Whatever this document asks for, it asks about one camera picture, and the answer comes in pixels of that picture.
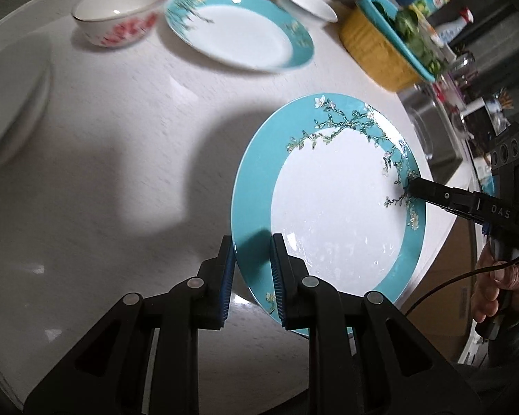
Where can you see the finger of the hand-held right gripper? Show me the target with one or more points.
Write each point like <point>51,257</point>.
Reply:
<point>432,192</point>

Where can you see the yellow ribbed basket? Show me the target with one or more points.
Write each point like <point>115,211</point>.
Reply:
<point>372,47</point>

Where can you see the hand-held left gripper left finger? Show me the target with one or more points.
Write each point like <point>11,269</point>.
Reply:
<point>228,281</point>

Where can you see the large teal floral plate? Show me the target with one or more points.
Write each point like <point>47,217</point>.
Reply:
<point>337,203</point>

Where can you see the glass jar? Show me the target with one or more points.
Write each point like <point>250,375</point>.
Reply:
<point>462,67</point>

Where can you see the cardboard box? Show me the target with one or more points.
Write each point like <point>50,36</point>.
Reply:
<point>450,268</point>

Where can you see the white plate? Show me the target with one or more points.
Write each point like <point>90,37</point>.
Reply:
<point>13,103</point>

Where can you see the green leafy vegetables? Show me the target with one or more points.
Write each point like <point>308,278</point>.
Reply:
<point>404,21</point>

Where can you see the white spray bottle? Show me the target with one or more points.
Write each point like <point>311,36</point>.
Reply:
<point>456,24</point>

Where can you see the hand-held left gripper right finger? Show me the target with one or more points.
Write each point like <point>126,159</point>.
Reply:
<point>279,276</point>

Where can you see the person's right hand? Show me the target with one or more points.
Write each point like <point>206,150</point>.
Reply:
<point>486,294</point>

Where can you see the small teal floral plate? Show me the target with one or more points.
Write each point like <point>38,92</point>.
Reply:
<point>238,30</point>

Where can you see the plain white bowl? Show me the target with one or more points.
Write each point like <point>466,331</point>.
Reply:
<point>307,4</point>

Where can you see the white bowl with red flowers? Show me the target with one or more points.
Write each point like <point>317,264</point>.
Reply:
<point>121,28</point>

